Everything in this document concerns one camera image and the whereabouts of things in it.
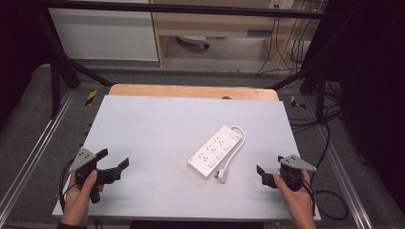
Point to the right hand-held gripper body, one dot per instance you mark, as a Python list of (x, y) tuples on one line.
[(291, 173)]

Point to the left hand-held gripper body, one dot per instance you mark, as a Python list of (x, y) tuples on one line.
[(83, 159)]

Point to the white power strip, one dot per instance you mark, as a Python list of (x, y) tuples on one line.
[(213, 149)]

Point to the person's right hand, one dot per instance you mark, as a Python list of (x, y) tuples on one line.
[(299, 203)]

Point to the person's left hand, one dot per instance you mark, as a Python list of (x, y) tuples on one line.
[(76, 200)]

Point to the yellow black tape marker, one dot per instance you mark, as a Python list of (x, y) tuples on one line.
[(91, 97), (296, 102)]

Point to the wooden table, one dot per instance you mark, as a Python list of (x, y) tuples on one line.
[(191, 92)]

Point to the white cabinet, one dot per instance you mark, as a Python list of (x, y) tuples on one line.
[(102, 35)]

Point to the black curtain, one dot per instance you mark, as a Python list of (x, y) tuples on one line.
[(16, 47), (372, 79)]

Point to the white chair base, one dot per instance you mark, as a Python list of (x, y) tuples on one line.
[(192, 40)]

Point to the light wooden desk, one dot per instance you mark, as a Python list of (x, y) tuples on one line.
[(216, 25)]

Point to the aluminium floor rail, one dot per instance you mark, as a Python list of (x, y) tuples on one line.
[(345, 178), (35, 149)]

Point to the white wall socket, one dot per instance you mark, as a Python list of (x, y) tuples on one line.
[(281, 4)]

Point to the black metal frame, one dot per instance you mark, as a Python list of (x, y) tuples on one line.
[(178, 9)]

